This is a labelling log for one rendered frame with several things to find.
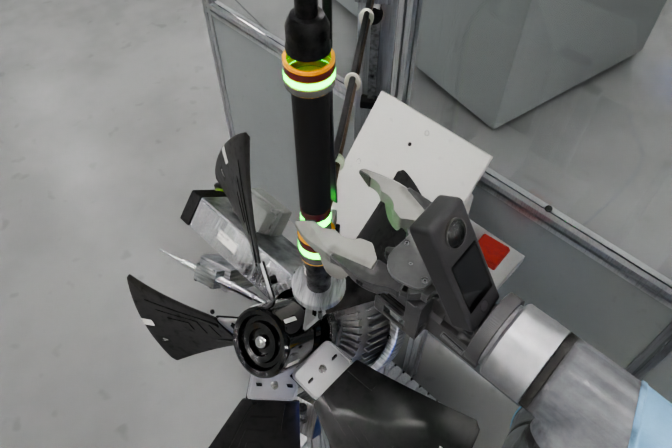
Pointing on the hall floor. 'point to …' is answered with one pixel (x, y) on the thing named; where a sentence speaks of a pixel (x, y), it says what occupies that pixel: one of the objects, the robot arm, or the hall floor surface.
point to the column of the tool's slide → (379, 51)
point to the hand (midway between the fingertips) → (336, 196)
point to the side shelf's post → (414, 353)
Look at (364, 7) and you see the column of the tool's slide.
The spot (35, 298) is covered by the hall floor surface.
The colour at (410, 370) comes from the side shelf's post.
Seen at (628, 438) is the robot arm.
